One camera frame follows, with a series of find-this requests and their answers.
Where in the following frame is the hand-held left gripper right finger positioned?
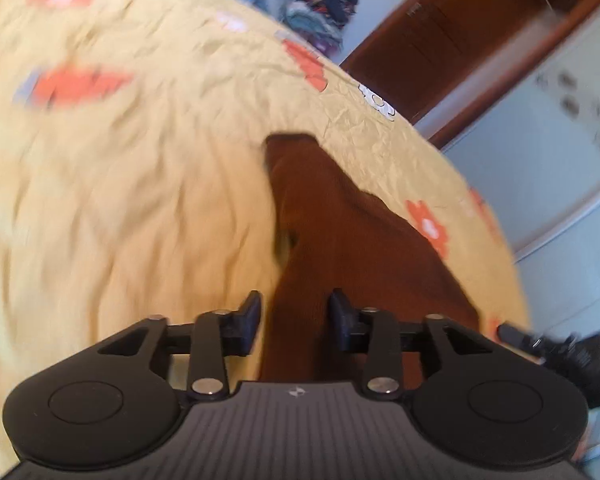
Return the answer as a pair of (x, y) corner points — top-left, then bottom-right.
(328, 288), (499, 402)

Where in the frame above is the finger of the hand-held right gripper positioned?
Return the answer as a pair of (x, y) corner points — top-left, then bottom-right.
(498, 323), (535, 353)

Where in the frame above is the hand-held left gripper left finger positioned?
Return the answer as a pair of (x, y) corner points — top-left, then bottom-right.
(97, 289), (264, 402)

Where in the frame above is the brown knit garment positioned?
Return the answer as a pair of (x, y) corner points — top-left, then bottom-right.
(262, 132), (482, 386)

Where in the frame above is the white cabinet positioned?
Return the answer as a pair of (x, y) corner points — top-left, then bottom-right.
(437, 7), (600, 463)

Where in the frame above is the yellow carrot print bedsheet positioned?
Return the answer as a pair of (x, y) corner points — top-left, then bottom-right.
(0, 0), (533, 463)

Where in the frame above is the brown wooden door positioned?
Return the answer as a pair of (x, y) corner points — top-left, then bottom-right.
(339, 0), (600, 149)

